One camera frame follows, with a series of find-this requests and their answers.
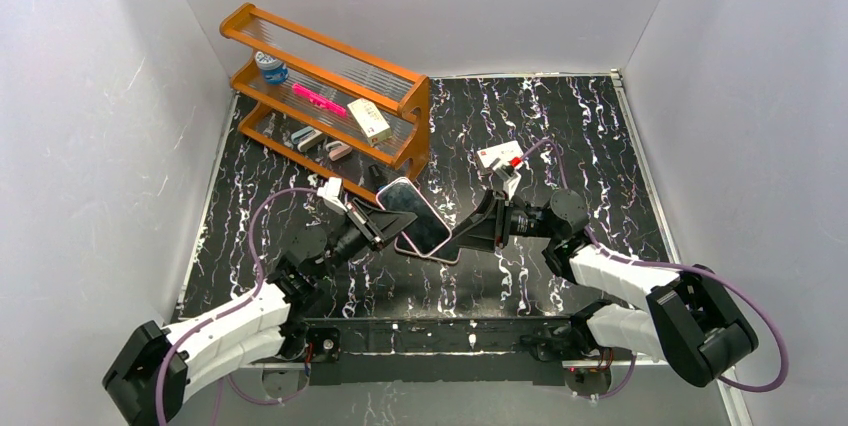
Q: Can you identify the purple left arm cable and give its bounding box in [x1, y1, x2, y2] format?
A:
[153, 187, 321, 426]

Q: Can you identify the pink white stapler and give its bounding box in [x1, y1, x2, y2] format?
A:
[324, 140, 353, 162]

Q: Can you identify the blue white round jar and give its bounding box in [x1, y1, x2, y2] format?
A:
[254, 51, 289, 85]

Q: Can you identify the phone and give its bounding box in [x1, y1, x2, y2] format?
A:
[375, 177, 454, 259]
[394, 236, 460, 266]

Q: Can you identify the pink highlighter pen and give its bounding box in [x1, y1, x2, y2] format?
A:
[291, 83, 348, 117]

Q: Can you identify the white red flat box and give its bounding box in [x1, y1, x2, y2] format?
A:
[474, 140, 524, 174]

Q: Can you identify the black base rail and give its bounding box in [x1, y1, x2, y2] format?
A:
[261, 315, 637, 404]

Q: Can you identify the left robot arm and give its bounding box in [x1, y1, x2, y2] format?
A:
[102, 200, 417, 425]

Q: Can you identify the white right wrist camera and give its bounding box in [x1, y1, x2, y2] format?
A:
[491, 157, 522, 201]

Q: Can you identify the orange wooden shelf rack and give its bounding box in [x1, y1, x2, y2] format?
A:
[219, 3, 430, 180]

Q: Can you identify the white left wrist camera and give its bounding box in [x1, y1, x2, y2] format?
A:
[316, 177, 347, 215]

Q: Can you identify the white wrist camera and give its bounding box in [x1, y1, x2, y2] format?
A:
[316, 177, 347, 215]
[491, 157, 522, 201]

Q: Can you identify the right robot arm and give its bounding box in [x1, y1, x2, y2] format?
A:
[454, 189, 759, 387]

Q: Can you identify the white yellow small box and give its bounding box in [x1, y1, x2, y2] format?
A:
[347, 98, 393, 146]

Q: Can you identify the black blue small bottle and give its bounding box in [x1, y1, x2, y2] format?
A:
[368, 164, 387, 190]

